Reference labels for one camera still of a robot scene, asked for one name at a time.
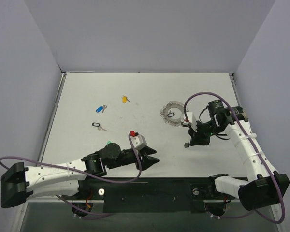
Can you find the yellow tag key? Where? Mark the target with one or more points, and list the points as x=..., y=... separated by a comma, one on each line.
x=125, y=99

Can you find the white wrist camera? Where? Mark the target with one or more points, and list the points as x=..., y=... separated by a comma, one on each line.
x=138, y=141
x=189, y=120

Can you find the metal key organizer disc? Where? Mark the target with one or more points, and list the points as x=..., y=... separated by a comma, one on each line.
x=176, y=107

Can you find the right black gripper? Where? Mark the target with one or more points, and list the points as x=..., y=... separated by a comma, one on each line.
x=196, y=139

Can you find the blue tag key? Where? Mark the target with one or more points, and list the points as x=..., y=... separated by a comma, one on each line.
x=101, y=109

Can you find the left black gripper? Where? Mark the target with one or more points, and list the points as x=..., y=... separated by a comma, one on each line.
x=140, y=158

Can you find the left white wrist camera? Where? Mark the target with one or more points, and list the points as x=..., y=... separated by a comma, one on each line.
x=138, y=141

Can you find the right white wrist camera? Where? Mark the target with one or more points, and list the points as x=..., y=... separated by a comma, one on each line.
x=189, y=120

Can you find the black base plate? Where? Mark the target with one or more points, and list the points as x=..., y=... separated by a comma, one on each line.
x=156, y=195

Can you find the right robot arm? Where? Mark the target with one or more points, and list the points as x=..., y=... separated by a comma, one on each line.
x=264, y=185

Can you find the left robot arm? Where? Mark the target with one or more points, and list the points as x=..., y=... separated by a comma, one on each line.
x=21, y=182

